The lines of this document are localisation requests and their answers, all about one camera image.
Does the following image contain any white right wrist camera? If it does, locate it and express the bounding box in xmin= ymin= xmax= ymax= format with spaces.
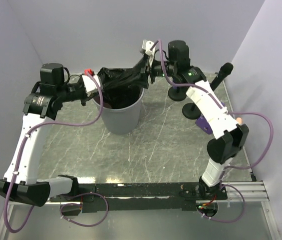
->
xmin=140 ymin=39 xmax=156 ymax=67

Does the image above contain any black trash bag roll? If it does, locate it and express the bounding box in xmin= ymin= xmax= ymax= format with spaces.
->
xmin=97 ymin=56 xmax=149 ymax=109

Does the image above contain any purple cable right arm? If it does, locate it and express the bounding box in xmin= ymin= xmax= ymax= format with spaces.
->
xmin=150 ymin=39 xmax=274 ymax=223

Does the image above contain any black microphone on stand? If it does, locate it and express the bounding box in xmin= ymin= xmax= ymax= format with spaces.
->
xmin=182 ymin=62 xmax=234 ymax=120

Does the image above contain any beige microphone on stand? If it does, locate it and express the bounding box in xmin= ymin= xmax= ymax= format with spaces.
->
xmin=236 ymin=117 xmax=243 ymax=125

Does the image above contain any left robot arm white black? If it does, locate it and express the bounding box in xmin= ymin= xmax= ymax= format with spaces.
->
xmin=0 ymin=63 xmax=102 ymax=207

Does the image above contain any purple box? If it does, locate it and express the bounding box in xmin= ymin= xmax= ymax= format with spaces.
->
xmin=193 ymin=102 xmax=225 ymax=135

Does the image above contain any purple microphone on stand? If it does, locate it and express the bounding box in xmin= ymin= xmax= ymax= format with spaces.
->
xmin=168 ymin=87 xmax=187 ymax=102

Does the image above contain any aluminium rail frame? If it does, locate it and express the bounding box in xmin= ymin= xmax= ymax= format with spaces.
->
xmin=0 ymin=181 xmax=280 ymax=240

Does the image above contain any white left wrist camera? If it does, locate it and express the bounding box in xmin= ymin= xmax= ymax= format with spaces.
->
xmin=82 ymin=68 xmax=103 ymax=97

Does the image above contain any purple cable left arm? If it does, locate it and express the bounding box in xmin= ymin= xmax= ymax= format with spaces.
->
xmin=3 ymin=71 xmax=109 ymax=233

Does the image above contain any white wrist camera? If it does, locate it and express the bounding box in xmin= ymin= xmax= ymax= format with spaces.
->
xmin=82 ymin=68 xmax=103 ymax=97
xmin=140 ymin=39 xmax=156 ymax=67

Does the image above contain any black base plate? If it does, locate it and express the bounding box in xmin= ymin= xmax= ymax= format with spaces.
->
xmin=50 ymin=182 xmax=228 ymax=213

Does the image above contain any grey plastic trash bin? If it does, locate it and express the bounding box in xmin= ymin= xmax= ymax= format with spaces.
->
xmin=101 ymin=86 xmax=145 ymax=135

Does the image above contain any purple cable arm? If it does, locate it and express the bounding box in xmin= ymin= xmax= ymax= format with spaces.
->
xmin=3 ymin=71 xmax=109 ymax=233
xmin=150 ymin=39 xmax=274 ymax=223

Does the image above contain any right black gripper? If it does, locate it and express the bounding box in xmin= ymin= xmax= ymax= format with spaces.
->
xmin=128 ymin=55 xmax=176 ymax=90

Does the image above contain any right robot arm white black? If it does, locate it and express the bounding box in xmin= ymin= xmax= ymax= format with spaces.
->
xmin=143 ymin=40 xmax=249 ymax=199

